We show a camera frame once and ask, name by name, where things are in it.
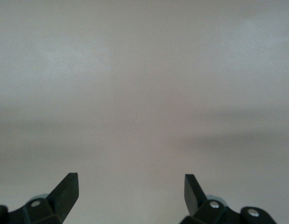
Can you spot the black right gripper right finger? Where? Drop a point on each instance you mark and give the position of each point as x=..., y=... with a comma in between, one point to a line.
x=195, y=205

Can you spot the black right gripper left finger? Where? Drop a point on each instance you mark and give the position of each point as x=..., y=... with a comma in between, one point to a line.
x=62, y=200

